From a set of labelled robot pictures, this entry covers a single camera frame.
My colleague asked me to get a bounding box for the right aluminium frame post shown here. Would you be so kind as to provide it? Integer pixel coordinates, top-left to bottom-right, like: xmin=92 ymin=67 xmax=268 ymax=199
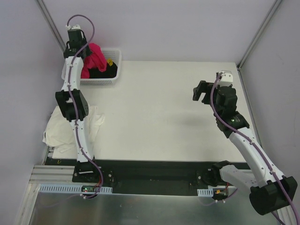
xmin=237 ymin=0 xmax=284 ymax=71

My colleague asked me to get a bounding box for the black t shirt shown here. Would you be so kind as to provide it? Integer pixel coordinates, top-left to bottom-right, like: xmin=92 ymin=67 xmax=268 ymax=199
xmin=89 ymin=59 xmax=118 ymax=79

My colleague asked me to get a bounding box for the white plastic laundry basket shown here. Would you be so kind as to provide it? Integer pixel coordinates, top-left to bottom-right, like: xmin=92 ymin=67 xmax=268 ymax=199
xmin=73 ymin=43 xmax=121 ymax=85

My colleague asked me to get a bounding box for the left aluminium frame post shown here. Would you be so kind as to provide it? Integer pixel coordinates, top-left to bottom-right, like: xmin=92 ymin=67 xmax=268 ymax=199
xmin=35 ymin=0 xmax=66 ymax=52

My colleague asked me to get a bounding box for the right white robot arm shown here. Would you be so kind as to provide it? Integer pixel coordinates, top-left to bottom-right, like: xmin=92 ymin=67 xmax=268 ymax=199
xmin=193 ymin=81 xmax=298 ymax=215

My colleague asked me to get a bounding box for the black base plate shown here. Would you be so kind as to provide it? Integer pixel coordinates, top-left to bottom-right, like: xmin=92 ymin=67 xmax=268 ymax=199
xmin=71 ymin=159 xmax=244 ymax=195

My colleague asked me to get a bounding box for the aluminium frame post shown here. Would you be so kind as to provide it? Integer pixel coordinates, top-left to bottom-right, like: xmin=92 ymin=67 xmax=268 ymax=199
xmin=35 ymin=0 xmax=66 ymax=52
xmin=237 ymin=0 xmax=284 ymax=71

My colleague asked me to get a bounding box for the right white cable duct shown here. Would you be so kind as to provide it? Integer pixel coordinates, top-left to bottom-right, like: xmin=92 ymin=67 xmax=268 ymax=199
xmin=197 ymin=188 xmax=214 ymax=197

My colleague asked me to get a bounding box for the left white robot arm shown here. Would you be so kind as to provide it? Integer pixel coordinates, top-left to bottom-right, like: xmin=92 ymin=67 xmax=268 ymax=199
xmin=55 ymin=25 xmax=103 ymax=185

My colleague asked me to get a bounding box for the pink t shirt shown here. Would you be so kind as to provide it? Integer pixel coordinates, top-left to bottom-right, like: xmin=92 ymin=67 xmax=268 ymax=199
xmin=81 ymin=43 xmax=107 ymax=79

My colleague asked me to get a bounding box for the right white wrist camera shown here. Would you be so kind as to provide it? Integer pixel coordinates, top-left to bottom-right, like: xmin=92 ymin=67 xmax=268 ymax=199
xmin=217 ymin=70 xmax=233 ymax=87

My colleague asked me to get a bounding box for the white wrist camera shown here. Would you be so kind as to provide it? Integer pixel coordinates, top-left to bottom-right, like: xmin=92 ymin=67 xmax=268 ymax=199
xmin=66 ymin=24 xmax=81 ymax=31
xmin=217 ymin=70 xmax=233 ymax=87

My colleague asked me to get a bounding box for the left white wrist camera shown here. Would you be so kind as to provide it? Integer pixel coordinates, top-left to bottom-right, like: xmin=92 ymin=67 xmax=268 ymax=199
xmin=66 ymin=24 xmax=81 ymax=31

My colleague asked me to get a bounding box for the white cable duct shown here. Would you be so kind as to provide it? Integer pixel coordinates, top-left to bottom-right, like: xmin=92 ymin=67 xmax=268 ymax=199
xmin=38 ymin=183 xmax=113 ymax=195
xmin=197 ymin=188 xmax=214 ymax=197

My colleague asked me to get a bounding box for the white t shirt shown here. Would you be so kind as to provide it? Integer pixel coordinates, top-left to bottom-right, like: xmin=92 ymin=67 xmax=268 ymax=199
xmin=43 ymin=105 xmax=105 ymax=153

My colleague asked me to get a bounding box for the left white cable duct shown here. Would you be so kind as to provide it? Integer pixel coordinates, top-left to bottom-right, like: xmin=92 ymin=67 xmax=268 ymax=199
xmin=38 ymin=183 xmax=113 ymax=195

